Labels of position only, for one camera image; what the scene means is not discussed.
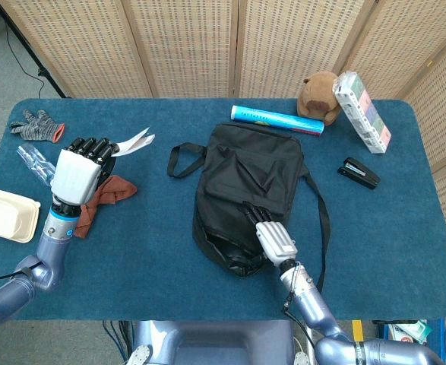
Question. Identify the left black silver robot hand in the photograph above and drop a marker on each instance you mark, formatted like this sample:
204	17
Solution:
74	175

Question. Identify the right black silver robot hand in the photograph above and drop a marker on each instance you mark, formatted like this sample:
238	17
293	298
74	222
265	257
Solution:
277	239

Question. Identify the white notebook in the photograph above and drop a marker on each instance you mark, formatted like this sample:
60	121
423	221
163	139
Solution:
137	142

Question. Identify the black backpack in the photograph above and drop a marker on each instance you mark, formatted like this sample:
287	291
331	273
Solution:
245	171

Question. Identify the left blue grey robot arm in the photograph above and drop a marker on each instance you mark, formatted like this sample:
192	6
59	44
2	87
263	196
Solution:
51	251

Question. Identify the right blue grey robot arm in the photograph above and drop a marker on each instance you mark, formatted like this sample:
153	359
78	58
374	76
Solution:
321	315

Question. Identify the clear plastic water bottle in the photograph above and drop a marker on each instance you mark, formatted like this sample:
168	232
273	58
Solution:
36	161

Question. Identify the brown cloth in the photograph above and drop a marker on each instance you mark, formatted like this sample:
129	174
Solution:
112	190

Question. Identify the grey knit work glove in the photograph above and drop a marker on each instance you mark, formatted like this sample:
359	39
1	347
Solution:
36	127

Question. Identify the beige food container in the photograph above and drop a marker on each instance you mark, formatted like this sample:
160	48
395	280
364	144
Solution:
6	216

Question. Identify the black stapler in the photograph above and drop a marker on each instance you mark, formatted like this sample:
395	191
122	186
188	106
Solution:
359	174

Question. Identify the blue table mat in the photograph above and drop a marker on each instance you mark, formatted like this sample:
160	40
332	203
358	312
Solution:
150	266

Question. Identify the yellow floor tape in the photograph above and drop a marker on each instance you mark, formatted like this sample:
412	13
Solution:
357	329

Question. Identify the blue cylindrical tube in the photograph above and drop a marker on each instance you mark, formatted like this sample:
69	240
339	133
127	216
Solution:
276	119

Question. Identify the blue grey robot torso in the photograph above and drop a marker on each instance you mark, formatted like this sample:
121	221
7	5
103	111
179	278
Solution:
215	342

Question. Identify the brown capybara plush toy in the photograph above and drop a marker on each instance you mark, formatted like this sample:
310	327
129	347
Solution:
317	99

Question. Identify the white tissue pack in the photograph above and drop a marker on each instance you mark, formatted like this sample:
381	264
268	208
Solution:
363	114

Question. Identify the blue emergency stop box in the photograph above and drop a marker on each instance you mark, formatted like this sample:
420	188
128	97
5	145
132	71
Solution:
408	331

